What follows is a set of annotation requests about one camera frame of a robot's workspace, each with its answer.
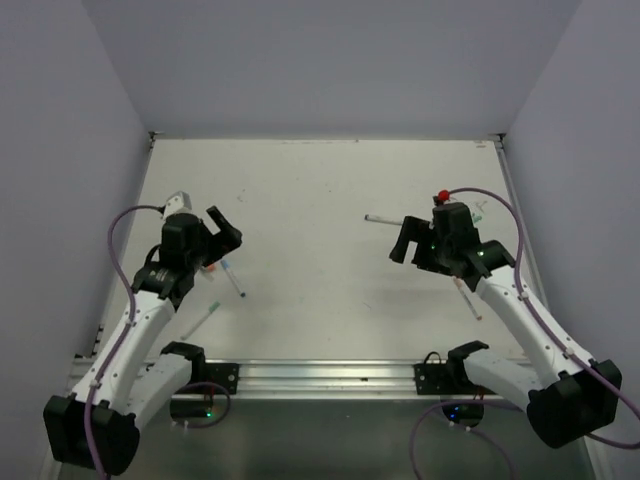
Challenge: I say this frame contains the green capped marker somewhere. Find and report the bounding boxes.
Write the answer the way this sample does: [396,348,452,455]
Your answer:
[180,301,220,341]

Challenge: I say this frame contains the light blue capped marker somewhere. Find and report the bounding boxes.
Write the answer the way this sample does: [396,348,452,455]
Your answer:
[220,260,246,298]

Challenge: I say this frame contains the aluminium mounting rail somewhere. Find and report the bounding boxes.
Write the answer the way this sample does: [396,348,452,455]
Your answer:
[64,357,531,401]

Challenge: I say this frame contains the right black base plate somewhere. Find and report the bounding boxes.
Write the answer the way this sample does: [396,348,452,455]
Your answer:
[413,362,455,396]

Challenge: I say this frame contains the pink ended marker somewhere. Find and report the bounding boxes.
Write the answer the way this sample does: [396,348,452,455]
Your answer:
[452,277,483,321]

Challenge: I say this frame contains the black capped marker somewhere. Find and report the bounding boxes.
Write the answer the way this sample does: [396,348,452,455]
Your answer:
[364,214,403,226]

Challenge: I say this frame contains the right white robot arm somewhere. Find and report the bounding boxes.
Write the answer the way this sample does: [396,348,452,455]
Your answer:
[389,202,622,449]

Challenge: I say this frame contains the orange capped marker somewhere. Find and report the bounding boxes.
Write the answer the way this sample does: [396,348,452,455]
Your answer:
[200,264,216,282]

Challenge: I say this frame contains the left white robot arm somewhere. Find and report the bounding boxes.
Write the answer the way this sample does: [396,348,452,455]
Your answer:
[43,197,242,479]

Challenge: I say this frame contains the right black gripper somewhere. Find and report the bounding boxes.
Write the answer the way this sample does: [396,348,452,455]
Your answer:
[389,213,453,274]

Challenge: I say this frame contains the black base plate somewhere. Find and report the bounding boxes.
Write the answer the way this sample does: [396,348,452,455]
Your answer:
[201,362,240,395]
[413,362,455,396]

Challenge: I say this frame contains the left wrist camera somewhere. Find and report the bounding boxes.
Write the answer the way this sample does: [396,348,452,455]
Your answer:
[161,191,192,220]

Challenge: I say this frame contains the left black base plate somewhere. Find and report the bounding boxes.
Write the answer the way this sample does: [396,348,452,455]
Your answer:
[201,362,240,395]

